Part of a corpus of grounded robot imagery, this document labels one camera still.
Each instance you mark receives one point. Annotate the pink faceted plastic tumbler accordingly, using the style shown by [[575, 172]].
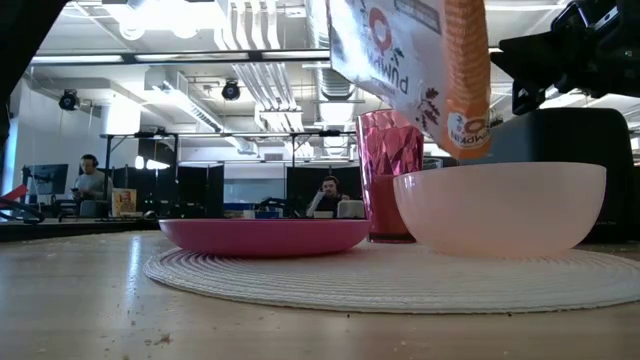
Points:
[[385, 165]]

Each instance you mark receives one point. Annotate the pale pink plastic bowl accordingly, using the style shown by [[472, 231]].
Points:
[[500, 210]]

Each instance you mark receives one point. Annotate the black background robot arm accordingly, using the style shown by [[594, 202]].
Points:
[[272, 204]]

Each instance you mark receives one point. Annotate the clear drinking glass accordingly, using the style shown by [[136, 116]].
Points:
[[433, 163]]

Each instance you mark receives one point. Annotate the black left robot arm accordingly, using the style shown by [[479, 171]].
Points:
[[25, 40]]

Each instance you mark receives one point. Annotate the black aluminium table frame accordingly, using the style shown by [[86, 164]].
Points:
[[50, 231]]

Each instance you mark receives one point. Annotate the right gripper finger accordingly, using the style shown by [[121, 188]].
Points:
[[525, 97]]

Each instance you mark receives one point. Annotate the black two-slot toaster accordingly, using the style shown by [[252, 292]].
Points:
[[575, 140]]

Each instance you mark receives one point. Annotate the black workstation frame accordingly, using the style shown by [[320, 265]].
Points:
[[107, 160]]

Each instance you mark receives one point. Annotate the white chair back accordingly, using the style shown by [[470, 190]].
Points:
[[350, 209]]

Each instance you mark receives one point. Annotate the wide black partition panel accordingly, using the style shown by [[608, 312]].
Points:
[[300, 185]]

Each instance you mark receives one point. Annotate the orange pumpkin cereal box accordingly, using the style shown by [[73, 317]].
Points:
[[400, 50]]

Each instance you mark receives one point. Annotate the white round woven placemat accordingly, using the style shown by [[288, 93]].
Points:
[[350, 285]]

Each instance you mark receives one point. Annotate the magenta plastic plate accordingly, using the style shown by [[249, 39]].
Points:
[[265, 237]]

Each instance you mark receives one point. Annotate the black computer monitor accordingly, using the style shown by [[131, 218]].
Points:
[[50, 179]]

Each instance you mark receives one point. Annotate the black ceiling spotlight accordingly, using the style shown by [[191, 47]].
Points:
[[230, 91], [69, 101]]

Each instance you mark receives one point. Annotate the small yellow cereal box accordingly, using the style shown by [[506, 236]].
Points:
[[124, 202]]

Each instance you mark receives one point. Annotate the bright white work lamp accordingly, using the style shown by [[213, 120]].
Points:
[[152, 164]]

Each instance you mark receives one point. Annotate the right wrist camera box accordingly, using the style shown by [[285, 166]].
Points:
[[590, 17]]

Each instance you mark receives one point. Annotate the person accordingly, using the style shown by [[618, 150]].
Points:
[[92, 185], [330, 200]]

